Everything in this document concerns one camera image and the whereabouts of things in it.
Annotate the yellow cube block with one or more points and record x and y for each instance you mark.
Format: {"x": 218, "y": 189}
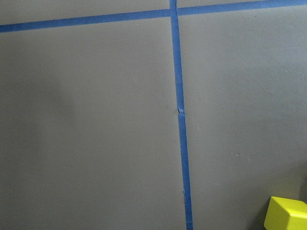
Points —
{"x": 286, "y": 214}

